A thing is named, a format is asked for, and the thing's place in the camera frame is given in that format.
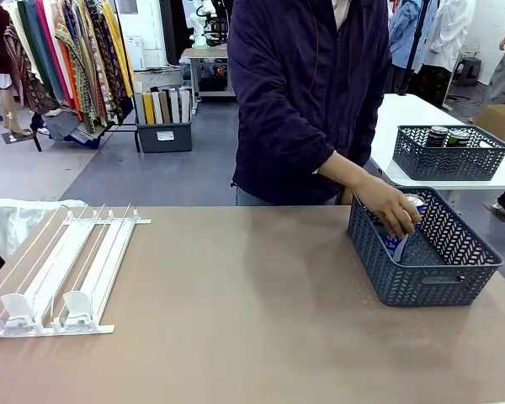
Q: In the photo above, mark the person's right hand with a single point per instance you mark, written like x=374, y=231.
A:
x=387, y=206

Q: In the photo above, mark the blue drink can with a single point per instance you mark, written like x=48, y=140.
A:
x=400, y=250

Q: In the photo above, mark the grey plastic woven basket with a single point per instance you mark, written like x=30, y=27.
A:
x=425, y=286
x=446, y=162

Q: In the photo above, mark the black green can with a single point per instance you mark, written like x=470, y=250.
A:
x=458, y=139

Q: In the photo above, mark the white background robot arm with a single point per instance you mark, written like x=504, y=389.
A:
x=202, y=21

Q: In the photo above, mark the person's right forearm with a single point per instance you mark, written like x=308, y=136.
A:
x=341, y=168

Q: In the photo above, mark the white dispenser pusher plate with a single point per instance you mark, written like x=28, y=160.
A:
x=78, y=305
x=19, y=309

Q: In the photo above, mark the white side table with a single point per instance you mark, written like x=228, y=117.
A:
x=404, y=113

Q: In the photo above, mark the dark patterned hanging skirt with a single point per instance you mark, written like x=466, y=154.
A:
x=433, y=84

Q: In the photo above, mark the brown cardboard box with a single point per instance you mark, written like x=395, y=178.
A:
x=501, y=122

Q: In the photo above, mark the person in dark purple jacket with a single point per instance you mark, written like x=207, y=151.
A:
x=286, y=105

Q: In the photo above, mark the black plastic stool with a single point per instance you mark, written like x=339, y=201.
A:
x=467, y=69

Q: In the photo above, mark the black garment stand pole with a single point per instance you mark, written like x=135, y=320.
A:
x=416, y=42

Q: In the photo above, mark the blue hanging shirt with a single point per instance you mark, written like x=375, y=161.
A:
x=404, y=33

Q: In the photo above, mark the white hanging shirt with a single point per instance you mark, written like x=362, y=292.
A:
x=450, y=33

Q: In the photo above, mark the beige sample board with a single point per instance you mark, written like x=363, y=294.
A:
x=184, y=105

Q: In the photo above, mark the grey plastic storage bin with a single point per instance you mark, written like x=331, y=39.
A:
x=164, y=136

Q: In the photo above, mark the white sample board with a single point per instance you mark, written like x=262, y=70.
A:
x=157, y=108
x=174, y=106

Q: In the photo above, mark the grey background workbench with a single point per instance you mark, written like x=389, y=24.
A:
x=206, y=54

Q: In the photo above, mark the brown sample board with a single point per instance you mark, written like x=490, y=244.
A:
x=165, y=107

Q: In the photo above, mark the yellow sample board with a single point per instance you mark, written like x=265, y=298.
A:
x=149, y=109

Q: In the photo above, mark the grey sample board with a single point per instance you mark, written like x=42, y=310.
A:
x=139, y=107

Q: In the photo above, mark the small white appliance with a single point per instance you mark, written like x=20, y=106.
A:
x=134, y=52

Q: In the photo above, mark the yellow hanging garment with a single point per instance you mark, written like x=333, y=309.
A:
x=118, y=46

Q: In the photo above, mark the grey blue fabric pile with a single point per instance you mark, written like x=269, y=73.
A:
x=71, y=130

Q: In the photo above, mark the tan patterned hanging garment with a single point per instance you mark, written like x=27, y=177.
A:
x=78, y=71

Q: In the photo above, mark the orange hanging garment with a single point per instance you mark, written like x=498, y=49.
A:
x=69, y=84

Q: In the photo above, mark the pink hanging garment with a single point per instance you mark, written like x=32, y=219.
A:
x=52, y=46

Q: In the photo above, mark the brown patterned shawl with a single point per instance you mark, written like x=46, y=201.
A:
x=29, y=84

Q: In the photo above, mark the clear plastic bag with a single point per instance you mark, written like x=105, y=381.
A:
x=8, y=219

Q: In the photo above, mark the teal green hanging garment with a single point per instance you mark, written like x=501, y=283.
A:
x=38, y=46

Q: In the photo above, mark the cream hanging garment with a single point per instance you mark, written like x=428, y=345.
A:
x=19, y=29

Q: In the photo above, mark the black clothes rack frame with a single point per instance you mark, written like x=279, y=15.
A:
x=122, y=131

